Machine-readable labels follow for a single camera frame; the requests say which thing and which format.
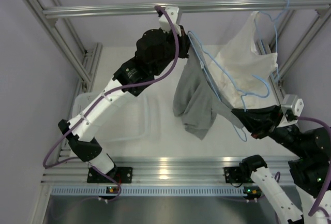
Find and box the white plastic basket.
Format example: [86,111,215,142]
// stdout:
[72,93,162,142]

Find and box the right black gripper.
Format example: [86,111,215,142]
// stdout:
[232,104,309,158]

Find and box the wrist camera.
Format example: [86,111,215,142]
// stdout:
[156,6,182,36]
[278,94,304,127]

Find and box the grey tank top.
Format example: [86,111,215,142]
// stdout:
[173,49,244,140]

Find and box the white tank top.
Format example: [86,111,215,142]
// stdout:
[215,11,278,110]

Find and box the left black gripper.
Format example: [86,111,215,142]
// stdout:
[152,24,192,76]

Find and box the right aluminium frame post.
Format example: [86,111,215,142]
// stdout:
[266,0,331,80]

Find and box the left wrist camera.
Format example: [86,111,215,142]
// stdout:
[156,6,182,36]

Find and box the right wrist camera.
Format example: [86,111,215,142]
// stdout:
[278,94,304,127]

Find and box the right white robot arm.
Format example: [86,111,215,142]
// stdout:
[232,105,330,223]

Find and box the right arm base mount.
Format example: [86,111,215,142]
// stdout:
[223,166,244,184]

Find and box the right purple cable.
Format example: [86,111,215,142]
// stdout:
[294,115,331,217]

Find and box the perforated cable duct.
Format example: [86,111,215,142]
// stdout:
[51,186,247,197]

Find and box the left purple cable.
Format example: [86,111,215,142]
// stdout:
[42,5,179,169]

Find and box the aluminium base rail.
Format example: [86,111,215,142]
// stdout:
[41,156,298,183]

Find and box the light blue wire hanger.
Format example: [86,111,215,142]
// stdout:
[188,31,270,132]

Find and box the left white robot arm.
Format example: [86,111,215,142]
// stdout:
[58,25,190,183]

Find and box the left aluminium frame post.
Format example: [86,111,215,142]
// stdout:
[22,0,103,92]

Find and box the purple cable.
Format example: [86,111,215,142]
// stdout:
[294,115,331,217]
[42,5,179,169]

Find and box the aluminium frame post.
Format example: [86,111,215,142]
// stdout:
[22,0,103,92]
[266,0,331,80]

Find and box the aluminium hanging rail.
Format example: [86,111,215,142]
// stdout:
[42,0,330,19]

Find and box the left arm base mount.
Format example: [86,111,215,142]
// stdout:
[86,167,133,184]

